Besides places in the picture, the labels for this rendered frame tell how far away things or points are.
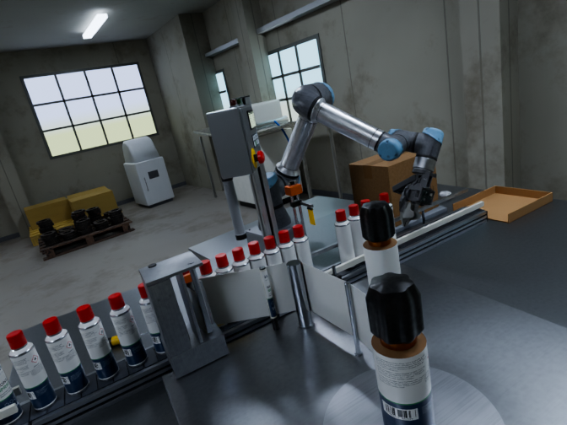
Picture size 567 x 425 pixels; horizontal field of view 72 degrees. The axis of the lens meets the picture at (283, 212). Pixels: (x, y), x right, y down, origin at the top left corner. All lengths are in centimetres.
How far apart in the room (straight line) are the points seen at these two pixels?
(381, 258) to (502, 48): 268
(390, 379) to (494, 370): 30
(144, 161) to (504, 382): 682
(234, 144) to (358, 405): 71
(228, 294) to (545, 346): 74
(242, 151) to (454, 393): 76
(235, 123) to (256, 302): 49
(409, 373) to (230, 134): 75
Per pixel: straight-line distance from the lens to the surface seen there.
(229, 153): 112
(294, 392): 92
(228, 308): 111
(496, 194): 212
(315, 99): 148
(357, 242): 135
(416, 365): 68
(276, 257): 118
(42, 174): 825
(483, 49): 354
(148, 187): 732
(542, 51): 366
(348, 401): 86
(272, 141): 526
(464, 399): 86
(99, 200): 713
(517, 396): 90
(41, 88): 830
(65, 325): 172
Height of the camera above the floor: 149
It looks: 17 degrees down
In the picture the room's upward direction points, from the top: 12 degrees counter-clockwise
